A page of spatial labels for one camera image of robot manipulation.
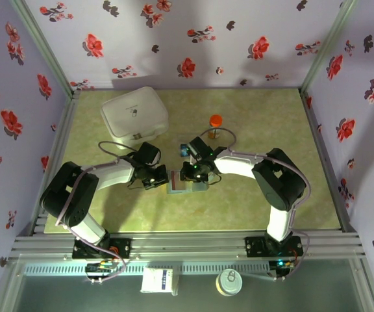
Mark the white plastic medicine box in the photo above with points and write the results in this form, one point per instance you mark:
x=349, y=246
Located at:
x=132, y=113

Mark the aluminium cross rail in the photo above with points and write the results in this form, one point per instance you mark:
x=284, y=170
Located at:
x=187, y=247

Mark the silver tin can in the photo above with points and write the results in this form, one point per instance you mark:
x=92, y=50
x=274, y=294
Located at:
x=228, y=282

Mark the aluminium side rail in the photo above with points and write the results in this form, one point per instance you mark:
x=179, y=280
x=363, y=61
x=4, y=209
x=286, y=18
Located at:
x=64, y=130
x=323, y=152

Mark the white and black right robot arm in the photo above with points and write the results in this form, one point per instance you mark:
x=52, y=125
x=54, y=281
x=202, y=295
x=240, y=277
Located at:
x=239, y=165

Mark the white power supply box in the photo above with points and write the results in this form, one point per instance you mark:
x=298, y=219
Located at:
x=157, y=280

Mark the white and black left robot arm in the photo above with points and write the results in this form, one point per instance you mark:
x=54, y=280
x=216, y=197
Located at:
x=115, y=175

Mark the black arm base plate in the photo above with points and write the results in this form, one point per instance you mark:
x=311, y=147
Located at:
x=255, y=247
x=122, y=247

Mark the orange capped pill bottle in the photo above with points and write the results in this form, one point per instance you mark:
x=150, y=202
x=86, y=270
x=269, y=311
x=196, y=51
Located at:
x=215, y=122

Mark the small controller board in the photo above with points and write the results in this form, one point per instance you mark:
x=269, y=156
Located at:
x=281, y=265
x=99, y=268

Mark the aluminium corner post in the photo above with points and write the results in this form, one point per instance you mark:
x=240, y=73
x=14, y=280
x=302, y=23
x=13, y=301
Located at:
x=41, y=42
x=326, y=42

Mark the pale green card holder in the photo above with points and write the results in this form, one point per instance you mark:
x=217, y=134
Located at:
x=200, y=188

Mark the small blue packet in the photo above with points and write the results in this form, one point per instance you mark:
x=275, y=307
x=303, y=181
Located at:
x=183, y=151

